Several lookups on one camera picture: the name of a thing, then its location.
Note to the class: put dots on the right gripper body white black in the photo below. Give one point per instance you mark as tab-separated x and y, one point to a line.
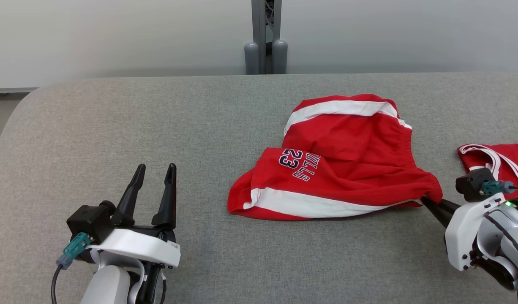
462	232

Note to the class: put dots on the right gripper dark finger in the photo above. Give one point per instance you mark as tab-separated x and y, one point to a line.
436	211
450	209

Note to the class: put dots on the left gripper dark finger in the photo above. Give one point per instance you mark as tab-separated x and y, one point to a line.
169	202
130	198

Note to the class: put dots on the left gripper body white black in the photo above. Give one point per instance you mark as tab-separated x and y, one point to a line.
145	247

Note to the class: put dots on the red white basketball jersey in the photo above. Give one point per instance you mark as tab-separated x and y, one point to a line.
512	164

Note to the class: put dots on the red white basketball shorts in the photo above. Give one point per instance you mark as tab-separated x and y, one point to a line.
347	147

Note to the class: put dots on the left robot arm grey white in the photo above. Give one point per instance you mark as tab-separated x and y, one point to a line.
107	287

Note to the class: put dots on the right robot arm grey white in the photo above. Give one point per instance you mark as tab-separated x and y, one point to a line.
508	240

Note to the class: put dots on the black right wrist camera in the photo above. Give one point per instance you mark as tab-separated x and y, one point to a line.
474	183

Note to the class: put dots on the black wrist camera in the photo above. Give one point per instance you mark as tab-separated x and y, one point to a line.
88	219
474	183

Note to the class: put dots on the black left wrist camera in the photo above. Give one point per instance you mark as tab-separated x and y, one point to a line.
88	219

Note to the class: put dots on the grey partition bottom rail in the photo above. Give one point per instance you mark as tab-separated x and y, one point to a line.
9	90

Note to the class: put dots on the grey cylindrical post foot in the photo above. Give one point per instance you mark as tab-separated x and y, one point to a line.
251	59
280	57

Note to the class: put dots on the grey metal partition post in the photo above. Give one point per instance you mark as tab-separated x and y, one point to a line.
259	25

